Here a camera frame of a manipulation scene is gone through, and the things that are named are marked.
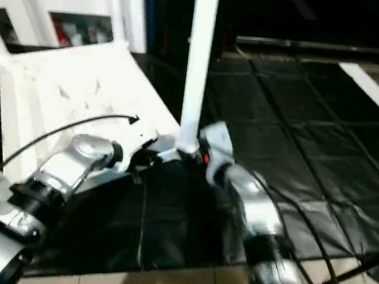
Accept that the red bottle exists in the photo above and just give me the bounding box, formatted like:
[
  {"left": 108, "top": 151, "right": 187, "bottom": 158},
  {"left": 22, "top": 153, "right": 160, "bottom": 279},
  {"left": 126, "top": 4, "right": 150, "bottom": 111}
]
[{"left": 51, "top": 20, "right": 67, "bottom": 47}]

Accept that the black work mat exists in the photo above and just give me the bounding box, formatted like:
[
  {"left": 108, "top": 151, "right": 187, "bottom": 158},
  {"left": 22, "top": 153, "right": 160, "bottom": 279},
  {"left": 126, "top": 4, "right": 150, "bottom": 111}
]
[{"left": 0, "top": 24, "right": 379, "bottom": 284}]

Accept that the white plastic table top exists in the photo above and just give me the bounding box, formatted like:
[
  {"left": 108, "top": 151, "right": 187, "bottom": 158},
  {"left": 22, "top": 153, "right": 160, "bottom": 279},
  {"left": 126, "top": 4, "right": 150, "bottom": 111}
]
[{"left": 0, "top": 27, "right": 210, "bottom": 227}]

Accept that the black stand foot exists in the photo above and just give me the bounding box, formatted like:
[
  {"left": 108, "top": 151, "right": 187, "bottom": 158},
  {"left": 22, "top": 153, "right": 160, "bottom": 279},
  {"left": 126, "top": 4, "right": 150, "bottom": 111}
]
[{"left": 322, "top": 246, "right": 379, "bottom": 284}]

